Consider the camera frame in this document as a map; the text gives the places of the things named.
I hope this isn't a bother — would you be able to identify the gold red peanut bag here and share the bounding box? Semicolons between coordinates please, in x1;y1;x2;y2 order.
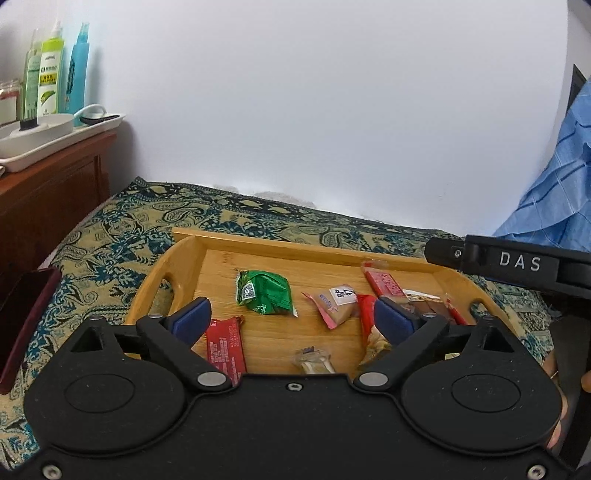
356;294;392;367

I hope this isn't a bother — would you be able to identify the red wafer bar wrapper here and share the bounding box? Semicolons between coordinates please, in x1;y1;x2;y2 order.
205;316;247;386

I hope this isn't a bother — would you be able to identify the red clear cracker packet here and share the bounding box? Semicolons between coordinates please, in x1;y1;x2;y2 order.
361;260;409;304

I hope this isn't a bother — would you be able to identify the pink cookie packet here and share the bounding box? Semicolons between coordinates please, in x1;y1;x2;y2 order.
303;285;359;330

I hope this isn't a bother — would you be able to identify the nougat nut candy packet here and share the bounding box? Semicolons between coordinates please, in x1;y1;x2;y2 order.
294;346;336;375

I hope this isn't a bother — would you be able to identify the green foil snack packet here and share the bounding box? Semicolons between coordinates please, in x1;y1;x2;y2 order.
235;270;297;317

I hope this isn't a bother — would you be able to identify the brown almond chocolate packet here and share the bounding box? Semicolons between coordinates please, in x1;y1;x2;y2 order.
403;289;455;323

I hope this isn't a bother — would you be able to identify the person right hand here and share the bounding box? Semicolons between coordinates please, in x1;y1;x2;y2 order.
542;350;591;449

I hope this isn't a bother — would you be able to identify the blue checked cloth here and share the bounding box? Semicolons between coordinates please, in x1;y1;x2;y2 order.
494;83;591;252

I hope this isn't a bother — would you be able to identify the paisley patterned table cloth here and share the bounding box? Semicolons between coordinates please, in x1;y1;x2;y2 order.
1;177;553;469

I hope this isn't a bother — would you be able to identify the wooden serving tray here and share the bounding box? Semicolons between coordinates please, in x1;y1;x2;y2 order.
125;228;509;375

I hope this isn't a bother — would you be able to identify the dark wooden cabinet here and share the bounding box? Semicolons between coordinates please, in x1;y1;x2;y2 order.
0;131;116;297

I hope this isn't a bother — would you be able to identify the white plastic tray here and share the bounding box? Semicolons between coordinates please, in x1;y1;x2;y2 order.
0;104;125;174

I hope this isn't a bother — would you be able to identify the teal spray bottle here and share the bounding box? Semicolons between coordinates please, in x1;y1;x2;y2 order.
64;22;90;115

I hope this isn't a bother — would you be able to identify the glass jar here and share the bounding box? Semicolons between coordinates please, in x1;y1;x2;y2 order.
0;79;22;126

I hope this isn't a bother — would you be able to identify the lime green spray bottle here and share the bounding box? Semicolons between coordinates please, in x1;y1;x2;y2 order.
37;20;64;117

